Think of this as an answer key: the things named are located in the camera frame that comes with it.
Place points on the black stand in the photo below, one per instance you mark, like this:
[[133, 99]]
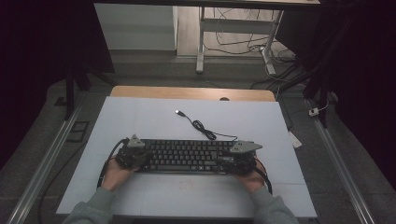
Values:
[[323, 93], [70, 90]]

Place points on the wooden table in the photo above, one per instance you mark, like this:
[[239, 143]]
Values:
[[186, 93]]

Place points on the person's left hand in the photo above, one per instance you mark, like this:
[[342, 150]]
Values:
[[115, 175]]

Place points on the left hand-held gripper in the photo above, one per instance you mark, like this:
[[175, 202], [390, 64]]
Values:
[[132, 155]]

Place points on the white table sheet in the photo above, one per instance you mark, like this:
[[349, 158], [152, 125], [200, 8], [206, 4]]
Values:
[[186, 199]]

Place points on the person's right hand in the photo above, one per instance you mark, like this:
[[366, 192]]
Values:
[[253, 182]]

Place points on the metal floor rail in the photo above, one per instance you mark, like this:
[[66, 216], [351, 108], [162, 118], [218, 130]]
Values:
[[342, 168], [40, 174]]

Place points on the white desk frame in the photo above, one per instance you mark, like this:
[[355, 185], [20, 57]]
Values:
[[236, 25]]

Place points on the white paper tag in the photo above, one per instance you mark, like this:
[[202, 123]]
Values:
[[295, 140]]

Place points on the white cabinet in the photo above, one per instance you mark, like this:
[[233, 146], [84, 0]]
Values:
[[134, 28]]

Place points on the black computer keyboard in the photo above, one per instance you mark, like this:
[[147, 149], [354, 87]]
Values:
[[186, 154]]

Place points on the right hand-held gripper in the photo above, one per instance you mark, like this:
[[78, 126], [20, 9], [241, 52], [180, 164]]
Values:
[[239, 161]]

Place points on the small white box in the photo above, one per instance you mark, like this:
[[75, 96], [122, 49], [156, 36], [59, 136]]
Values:
[[313, 112]]

